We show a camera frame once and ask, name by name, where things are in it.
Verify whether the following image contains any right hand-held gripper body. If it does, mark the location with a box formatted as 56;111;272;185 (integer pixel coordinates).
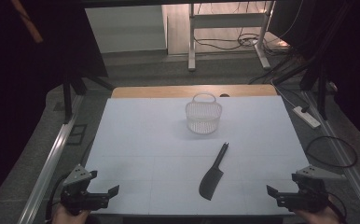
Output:
275;164;346;215

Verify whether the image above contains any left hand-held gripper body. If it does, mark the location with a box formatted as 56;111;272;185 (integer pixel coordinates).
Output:
60;164;111;217

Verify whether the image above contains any person's left hand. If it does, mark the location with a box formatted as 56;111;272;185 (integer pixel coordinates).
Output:
51;204;90;224

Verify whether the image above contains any person's right hand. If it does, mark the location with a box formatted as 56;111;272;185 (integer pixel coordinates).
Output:
294;206;341;224

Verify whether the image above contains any pale blue table mat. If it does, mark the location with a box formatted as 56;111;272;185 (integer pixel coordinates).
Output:
83;95;311;217

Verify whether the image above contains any white power strip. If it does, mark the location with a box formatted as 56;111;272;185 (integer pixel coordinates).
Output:
292;105;322;130

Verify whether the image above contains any black metal stand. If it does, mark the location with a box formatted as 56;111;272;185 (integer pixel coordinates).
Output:
61;70;116;124
273;55;331;121

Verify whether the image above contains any dark curtain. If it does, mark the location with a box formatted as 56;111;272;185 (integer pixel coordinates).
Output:
0;0;109;216
267;0;360;143

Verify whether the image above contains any wooden bar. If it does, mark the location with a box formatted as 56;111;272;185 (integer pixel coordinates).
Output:
10;0;44;44

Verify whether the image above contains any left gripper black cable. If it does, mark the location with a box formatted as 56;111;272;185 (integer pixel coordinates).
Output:
45;172;74;222

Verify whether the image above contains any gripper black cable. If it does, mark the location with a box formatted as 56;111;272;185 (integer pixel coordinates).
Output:
326;192;348;224
45;172;74;222

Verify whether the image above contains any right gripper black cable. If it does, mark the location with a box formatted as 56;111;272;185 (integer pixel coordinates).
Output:
326;192;348;224

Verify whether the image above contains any aluminium rail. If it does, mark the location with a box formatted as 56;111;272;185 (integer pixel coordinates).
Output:
302;90;360;224
17;113;78;224

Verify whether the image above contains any looped black cable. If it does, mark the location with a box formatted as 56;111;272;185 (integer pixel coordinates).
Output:
304;135;359;169

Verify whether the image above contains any thin white cable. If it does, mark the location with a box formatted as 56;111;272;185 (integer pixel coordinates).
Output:
270;79;298;109

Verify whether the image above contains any white mesh basket with handle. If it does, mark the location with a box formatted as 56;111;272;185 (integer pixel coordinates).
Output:
185;91;223;135

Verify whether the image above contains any tangle of black floor cables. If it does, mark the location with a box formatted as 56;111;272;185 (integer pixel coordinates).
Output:
193;29;292;58

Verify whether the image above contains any white metal desk frame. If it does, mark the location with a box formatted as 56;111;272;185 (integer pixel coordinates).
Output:
187;0;276;72

